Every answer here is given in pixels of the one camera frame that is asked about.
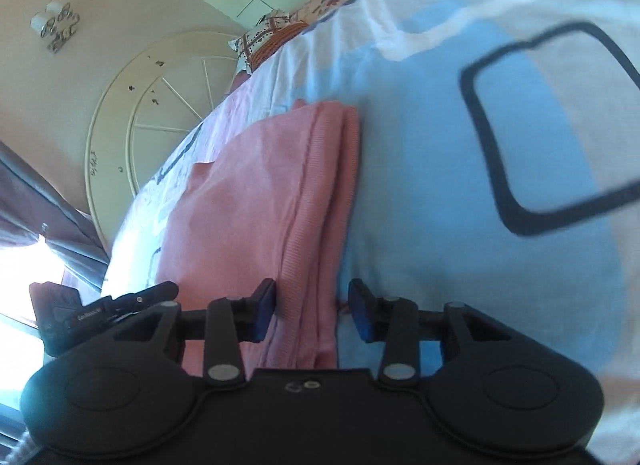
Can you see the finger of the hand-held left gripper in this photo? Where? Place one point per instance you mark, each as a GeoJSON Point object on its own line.
{"type": "Point", "coordinates": [150, 295]}

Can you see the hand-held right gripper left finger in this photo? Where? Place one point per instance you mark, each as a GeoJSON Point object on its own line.
{"type": "Point", "coordinates": [264, 312]}

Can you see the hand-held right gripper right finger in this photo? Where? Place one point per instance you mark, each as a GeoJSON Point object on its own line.
{"type": "Point", "coordinates": [360, 312]}

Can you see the pink shirt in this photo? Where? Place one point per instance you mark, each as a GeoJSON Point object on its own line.
{"type": "Point", "coordinates": [240, 215]}

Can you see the dark curtain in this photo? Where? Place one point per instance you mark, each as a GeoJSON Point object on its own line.
{"type": "Point", "coordinates": [35, 195]}

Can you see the pastel patterned bed sheet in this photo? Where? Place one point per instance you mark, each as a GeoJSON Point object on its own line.
{"type": "Point", "coordinates": [425, 155]}

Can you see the cream round bed headboard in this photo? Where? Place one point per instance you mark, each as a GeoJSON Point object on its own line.
{"type": "Point", "coordinates": [150, 90]}

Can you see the white patterned pillow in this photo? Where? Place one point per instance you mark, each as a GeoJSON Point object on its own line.
{"type": "Point", "coordinates": [260, 40]}

